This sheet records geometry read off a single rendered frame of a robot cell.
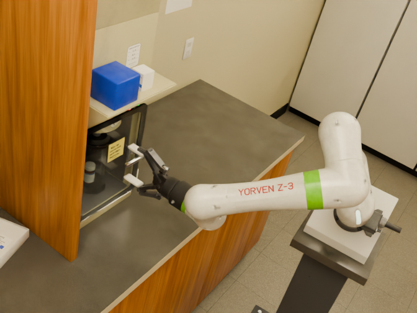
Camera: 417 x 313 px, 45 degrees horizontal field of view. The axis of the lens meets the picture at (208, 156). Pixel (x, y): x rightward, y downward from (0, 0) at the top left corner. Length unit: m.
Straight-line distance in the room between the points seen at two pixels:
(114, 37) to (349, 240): 1.19
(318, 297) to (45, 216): 1.20
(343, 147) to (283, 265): 1.89
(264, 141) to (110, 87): 1.26
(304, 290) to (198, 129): 0.91
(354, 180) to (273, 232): 2.05
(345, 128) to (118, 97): 0.65
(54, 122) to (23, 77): 0.15
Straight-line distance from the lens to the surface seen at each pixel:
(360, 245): 2.09
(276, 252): 3.35
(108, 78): 1.44
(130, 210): 1.98
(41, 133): 1.57
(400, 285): 3.58
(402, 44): 4.27
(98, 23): 1.44
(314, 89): 4.62
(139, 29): 1.59
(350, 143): 1.49
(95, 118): 1.48
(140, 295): 1.96
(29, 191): 1.77
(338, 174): 1.46
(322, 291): 2.26
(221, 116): 2.65
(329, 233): 2.09
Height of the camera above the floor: 2.31
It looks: 36 degrees down
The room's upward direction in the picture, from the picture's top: 15 degrees clockwise
